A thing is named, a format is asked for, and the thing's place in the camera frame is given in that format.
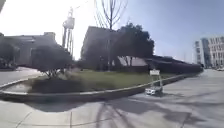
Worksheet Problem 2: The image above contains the round dark bush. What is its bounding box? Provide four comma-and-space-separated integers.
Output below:
30, 45, 74, 78

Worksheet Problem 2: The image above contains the tall tower structure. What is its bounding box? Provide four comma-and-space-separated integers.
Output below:
61, 6, 76, 58

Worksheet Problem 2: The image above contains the dark hedge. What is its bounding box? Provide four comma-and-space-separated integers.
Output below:
143, 55, 204, 75

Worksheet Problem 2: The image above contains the low grey building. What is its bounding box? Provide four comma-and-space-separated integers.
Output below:
0, 31, 64, 69

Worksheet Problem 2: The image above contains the dark building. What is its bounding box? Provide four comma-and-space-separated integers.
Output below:
79, 25, 118, 71

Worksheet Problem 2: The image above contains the grass island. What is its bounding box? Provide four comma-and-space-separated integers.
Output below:
29, 69, 183, 94

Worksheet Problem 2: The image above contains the tall bare tree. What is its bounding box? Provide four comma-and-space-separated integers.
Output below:
93, 0, 128, 72

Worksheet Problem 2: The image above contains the concrete kerb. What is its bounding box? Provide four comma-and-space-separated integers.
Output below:
0, 72, 204, 104

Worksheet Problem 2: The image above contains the grey concrete slab pavement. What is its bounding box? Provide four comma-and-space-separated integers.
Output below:
0, 66, 224, 128

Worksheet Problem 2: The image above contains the dark evergreen tree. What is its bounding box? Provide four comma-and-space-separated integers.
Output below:
114, 22, 156, 68

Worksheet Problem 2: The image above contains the white multi-storey building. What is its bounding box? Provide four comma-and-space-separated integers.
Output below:
193, 35, 224, 70

